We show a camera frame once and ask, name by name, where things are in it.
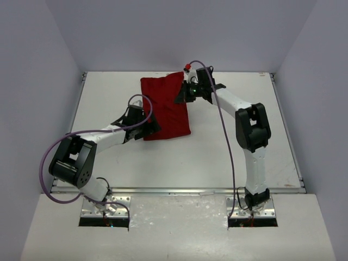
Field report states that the red t shirt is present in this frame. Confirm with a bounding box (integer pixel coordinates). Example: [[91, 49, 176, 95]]
[[140, 72, 191, 141]]

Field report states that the left aluminium base plate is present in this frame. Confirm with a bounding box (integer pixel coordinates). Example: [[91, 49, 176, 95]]
[[80, 194, 131, 219]]

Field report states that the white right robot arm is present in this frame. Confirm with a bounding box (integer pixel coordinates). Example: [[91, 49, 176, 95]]
[[175, 64, 271, 210]]

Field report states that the black looped cable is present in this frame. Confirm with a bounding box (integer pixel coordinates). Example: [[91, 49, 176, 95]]
[[235, 185, 250, 210]]

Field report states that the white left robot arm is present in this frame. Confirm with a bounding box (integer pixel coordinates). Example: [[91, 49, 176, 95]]
[[48, 105, 161, 204]]

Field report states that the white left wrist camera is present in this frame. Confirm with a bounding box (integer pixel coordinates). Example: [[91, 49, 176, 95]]
[[132, 100, 143, 108]]

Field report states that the right aluminium base plate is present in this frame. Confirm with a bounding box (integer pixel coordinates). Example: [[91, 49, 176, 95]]
[[225, 195, 277, 218]]

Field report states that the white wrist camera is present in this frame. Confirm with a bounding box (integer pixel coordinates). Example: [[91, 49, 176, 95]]
[[183, 64, 198, 83], [132, 100, 143, 108]]

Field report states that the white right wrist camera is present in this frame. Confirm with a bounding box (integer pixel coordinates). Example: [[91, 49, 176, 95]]
[[183, 64, 198, 83]]

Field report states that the aluminium base plate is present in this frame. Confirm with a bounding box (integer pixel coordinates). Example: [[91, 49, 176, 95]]
[[80, 194, 131, 219], [225, 195, 277, 218]]

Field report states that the left side table rail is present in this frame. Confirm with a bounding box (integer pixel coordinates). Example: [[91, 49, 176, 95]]
[[48, 72, 88, 185]]

